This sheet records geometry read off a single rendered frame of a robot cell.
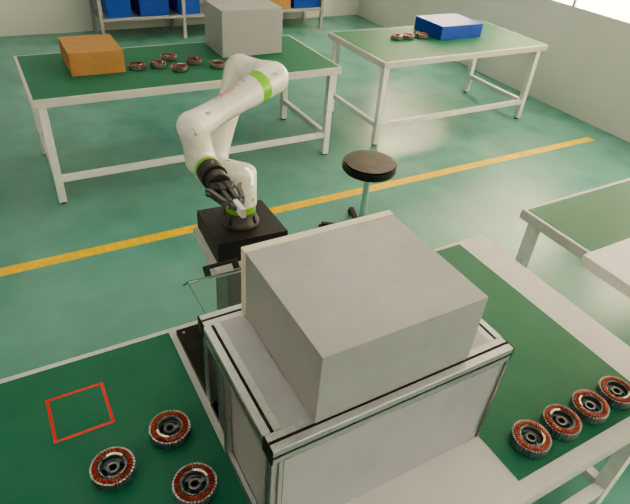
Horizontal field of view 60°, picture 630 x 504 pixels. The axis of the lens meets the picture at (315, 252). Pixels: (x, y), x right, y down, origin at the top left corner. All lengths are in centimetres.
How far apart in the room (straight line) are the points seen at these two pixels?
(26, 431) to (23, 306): 165
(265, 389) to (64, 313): 210
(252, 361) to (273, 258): 25
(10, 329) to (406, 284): 238
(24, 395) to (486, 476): 133
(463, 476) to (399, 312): 63
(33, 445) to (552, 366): 161
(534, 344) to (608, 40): 462
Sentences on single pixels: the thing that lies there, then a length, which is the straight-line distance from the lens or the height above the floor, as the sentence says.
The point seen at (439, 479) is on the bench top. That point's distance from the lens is 165.
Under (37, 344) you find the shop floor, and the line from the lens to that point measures 311.
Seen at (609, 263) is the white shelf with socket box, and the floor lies 121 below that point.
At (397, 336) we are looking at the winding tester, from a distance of 116.
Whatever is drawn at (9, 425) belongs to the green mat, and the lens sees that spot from 181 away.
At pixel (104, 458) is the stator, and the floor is 78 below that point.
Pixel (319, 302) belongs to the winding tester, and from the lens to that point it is 118.
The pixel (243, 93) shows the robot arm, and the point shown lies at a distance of 204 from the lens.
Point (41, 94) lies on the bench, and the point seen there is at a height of 75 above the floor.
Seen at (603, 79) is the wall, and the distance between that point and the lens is 640.
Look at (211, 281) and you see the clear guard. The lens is 162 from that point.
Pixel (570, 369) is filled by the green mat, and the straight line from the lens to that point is 208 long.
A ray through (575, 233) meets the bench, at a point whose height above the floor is 75.
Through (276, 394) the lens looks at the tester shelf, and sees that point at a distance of 127.
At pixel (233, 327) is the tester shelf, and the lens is 141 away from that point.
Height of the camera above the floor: 210
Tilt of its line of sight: 36 degrees down
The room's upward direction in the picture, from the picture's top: 5 degrees clockwise
